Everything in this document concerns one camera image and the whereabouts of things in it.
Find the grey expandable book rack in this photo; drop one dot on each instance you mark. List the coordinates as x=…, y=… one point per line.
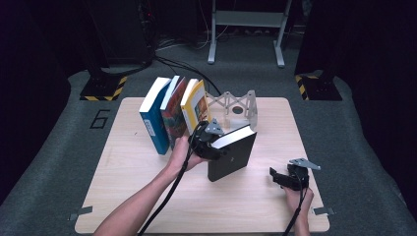
x=241, y=106

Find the black book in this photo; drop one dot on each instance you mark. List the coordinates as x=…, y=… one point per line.
x=232, y=157

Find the yellow book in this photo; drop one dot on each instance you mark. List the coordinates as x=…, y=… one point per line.
x=195, y=105

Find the person's left hand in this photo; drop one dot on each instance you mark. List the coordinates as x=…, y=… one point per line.
x=183, y=154

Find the dark cabinet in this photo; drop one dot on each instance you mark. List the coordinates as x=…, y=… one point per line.
x=121, y=32

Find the white metal stand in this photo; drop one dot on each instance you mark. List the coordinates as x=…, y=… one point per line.
x=249, y=18

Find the person's right hand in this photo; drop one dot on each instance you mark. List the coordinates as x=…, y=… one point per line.
x=300, y=200

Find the blue book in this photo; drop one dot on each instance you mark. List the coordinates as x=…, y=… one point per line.
x=154, y=111

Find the red illustrated book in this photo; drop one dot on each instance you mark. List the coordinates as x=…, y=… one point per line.
x=175, y=114

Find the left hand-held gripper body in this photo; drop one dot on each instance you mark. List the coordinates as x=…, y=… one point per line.
x=205, y=144

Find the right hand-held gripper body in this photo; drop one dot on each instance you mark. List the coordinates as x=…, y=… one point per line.
x=298, y=177

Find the grey tape strip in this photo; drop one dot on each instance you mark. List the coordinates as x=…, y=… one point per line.
x=323, y=210
x=80, y=213

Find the black hazard-striped stand base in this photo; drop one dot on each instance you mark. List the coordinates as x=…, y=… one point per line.
x=105, y=87
x=319, y=88

